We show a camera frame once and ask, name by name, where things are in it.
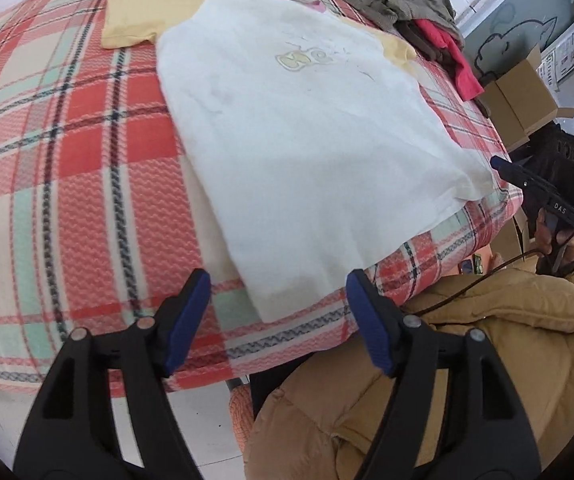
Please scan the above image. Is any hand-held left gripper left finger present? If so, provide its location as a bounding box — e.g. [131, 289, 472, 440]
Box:
[13, 268, 212, 480]

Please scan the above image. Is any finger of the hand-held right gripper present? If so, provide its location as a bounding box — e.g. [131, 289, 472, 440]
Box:
[490, 156, 535, 186]

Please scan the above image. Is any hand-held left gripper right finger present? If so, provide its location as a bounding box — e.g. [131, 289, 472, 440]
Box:
[345, 269, 543, 480]

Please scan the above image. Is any white yellow-sleeved t-shirt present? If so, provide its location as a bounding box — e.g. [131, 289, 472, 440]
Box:
[102, 0, 494, 324]

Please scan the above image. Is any person's right hand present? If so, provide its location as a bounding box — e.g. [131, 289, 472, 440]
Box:
[536, 210, 574, 277]

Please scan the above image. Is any cardboard box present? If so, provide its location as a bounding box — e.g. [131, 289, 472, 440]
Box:
[477, 42, 574, 153]

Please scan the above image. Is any person's tan puffer jacket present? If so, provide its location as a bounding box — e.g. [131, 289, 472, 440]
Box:
[243, 259, 574, 480]

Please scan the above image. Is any pink garment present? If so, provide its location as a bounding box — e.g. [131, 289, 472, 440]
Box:
[413, 19, 485, 101]

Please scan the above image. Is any dark brown garment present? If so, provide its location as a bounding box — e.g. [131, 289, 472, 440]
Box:
[397, 19, 460, 77]

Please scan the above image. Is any glass door with cartoon sticker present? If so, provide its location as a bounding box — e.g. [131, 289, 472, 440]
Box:
[460, 0, 574, 81]

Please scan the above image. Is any red plaid blanket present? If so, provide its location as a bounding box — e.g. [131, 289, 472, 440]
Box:
[0, 0, 524, 395]

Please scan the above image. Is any black cable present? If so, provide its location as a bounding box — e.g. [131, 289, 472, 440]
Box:
[413, 249, 543, 318]

